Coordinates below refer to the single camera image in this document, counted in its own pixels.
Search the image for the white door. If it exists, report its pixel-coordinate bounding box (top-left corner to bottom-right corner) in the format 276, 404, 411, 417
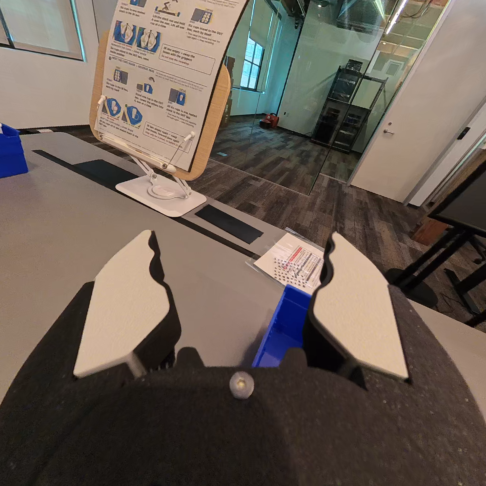
349, 0, 486, 204

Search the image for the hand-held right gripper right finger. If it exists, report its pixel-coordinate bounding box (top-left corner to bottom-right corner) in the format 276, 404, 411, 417
303, 232, 413, 385

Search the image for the blue plastic bin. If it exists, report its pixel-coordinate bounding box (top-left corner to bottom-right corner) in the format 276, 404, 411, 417
252, 285, 314, 368
0, 123, 29, 179

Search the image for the instruction sheet on stand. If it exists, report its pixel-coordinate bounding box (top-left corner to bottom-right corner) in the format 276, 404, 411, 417
97, 95, 196, 200

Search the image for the black metal stand frame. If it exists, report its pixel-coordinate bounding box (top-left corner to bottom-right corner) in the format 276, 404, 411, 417
391, 224, 486, 327

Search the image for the printed document sheet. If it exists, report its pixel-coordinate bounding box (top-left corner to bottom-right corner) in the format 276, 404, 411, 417
95, 0, 249, 172

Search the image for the black flat plate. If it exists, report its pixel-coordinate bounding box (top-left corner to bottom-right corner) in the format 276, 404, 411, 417
194, 205, 264, 244

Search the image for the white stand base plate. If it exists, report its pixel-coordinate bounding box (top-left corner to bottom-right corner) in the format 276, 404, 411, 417
115, 173, 207, 218

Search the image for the laminated instruction sheet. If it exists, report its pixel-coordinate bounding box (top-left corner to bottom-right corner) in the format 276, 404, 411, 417
246, 227, 327, 293

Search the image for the black round stand base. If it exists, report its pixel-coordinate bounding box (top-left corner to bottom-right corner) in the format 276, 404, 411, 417
385, 268, 439, 308

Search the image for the black server rack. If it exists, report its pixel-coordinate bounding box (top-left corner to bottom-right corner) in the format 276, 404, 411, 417
311, 61, 389, 153

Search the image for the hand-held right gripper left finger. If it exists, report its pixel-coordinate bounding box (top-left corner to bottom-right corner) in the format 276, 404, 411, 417
72, 229, 183, 380

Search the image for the brown wooden cabinet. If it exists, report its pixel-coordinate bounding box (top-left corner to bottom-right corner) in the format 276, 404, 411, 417
412, 216, 449, 245

